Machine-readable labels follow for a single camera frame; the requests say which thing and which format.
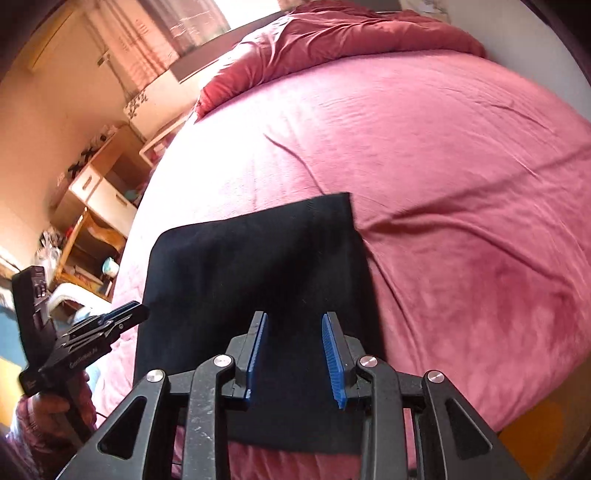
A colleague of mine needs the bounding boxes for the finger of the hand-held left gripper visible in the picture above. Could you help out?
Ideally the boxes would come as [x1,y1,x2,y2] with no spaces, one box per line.
[65,319,140,346]
[69,300,151,334]

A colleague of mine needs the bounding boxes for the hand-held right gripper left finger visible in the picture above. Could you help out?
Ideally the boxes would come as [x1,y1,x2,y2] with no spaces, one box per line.
[55,311,269,480]

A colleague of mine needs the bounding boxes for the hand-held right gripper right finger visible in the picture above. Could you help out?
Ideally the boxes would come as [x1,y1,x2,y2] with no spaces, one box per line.
[322,311,532,480]

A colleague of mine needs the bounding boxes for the black pants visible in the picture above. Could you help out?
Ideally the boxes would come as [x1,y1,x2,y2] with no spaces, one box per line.
[135,191,387,456]

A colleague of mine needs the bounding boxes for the person's left forearm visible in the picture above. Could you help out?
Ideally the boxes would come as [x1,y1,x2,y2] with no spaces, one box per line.
[8,396,95,480]

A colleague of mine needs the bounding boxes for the person's left hand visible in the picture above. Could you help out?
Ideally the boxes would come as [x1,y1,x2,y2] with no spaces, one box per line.
[34,369,96,418]

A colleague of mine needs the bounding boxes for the blue floor mat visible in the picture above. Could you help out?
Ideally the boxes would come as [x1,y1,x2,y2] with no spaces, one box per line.
[0,295,29,376]

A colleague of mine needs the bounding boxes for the clear plastic bag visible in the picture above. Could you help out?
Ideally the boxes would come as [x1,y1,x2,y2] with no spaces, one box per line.
[37,231,64,278]

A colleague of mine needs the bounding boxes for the wooden desk shelf unit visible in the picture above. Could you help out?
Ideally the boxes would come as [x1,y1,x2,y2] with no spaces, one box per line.
[50,124,154,298]

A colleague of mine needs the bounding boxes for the yellow floor mat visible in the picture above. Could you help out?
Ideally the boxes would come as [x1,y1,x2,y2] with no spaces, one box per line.
[500,401,570,464]

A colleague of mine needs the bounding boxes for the pink fleece bed blanket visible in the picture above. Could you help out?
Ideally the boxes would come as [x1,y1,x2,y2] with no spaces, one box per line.
[92,46,591,480]

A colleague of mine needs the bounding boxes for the dark headboard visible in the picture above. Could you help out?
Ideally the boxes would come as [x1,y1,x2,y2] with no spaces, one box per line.
[170,8,288,85]

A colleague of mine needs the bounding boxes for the patterned window curtain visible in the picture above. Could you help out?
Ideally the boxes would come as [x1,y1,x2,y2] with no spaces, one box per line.
[78,0,232,95]

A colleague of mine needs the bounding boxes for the red pillow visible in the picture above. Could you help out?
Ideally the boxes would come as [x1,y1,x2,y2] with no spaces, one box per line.
[196,0,488,119]

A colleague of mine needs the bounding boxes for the white chair frame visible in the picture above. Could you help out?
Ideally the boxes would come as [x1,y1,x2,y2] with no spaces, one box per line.
[48,282,114,325]

